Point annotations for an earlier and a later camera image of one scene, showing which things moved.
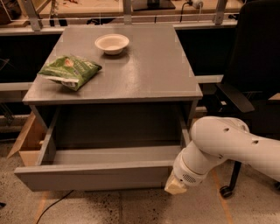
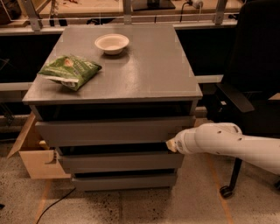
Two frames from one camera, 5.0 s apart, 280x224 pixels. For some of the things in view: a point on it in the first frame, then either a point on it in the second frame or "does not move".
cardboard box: x=31 y=142 does not move
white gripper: x=186 y=174 to x=181 y=142
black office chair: x=250 y=91 does not move
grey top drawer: x=101 y=167 to x=114 y=131
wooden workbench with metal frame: x=31 y=17 does not move
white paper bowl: x=112 y=44 does not move
